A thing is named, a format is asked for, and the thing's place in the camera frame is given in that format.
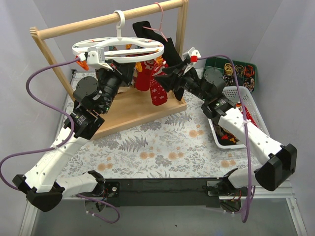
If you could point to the red christmas sock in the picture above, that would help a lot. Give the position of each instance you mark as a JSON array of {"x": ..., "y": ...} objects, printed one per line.
[
  {"x": 248, "y": 115},
  {"x": 157, "y": 92}
]

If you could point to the wooden clothes rack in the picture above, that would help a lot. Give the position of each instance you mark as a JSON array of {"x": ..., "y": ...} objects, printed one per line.
[{"x": 131, "y": 108}]

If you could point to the floral table mat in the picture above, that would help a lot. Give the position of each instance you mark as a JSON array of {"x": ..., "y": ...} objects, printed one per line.
[{"x": 179, "y": 145}]

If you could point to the black hanging sock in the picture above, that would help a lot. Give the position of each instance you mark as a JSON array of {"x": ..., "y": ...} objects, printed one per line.
[{"x": 170, "y": 54}]

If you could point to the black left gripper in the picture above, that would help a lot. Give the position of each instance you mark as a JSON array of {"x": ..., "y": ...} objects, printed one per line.
[{"x": 120, "y": 71}]

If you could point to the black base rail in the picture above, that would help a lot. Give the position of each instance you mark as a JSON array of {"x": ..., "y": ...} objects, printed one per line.
[{"x": 162, "y": 192}]

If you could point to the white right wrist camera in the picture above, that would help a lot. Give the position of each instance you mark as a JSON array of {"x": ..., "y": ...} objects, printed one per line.
[{"x": 190, "y": 58}]

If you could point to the green compartment tray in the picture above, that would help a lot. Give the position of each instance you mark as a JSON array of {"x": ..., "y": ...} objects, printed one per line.
[{"x": 245, "y": 71}]

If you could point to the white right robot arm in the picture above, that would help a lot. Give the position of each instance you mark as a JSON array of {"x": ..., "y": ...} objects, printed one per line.
[{"x": 278, "y": 162}]

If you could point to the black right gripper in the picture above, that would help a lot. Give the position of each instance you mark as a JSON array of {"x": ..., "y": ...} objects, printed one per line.
[{"x": 178, "y": 77}]

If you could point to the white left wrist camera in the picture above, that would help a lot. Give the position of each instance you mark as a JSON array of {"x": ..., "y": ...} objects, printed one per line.
[{"x": 91, "y": 57}]

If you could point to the white round clip hanger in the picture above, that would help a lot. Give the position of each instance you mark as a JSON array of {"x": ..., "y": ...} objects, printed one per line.
[{"x": 124, "y": 49}]

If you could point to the white plastic basket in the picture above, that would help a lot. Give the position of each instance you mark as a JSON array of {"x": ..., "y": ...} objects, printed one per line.
[{"x": 225, "y": 140}]

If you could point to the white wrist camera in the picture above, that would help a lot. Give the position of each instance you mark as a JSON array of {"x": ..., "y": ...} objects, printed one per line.
[
  {"x": 190, "y": 58},
  {"x": 91, "y": 57}
]

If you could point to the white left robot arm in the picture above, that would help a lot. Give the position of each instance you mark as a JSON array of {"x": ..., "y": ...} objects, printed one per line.
[{"x": 93, "y": 97}]

